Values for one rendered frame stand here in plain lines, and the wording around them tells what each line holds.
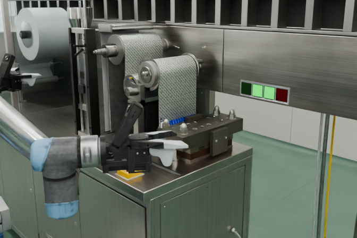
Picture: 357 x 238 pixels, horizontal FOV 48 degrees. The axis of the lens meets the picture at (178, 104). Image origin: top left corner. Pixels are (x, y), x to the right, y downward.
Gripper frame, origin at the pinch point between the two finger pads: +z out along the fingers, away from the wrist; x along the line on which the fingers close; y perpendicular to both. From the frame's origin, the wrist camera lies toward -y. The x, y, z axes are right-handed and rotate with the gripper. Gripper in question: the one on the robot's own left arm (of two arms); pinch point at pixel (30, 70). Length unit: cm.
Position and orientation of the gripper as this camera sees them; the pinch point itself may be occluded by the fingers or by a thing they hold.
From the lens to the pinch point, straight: 205.6
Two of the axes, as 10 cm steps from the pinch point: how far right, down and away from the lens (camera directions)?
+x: 8.8, 2.5, -4.1
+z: 4.6, -2.2, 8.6
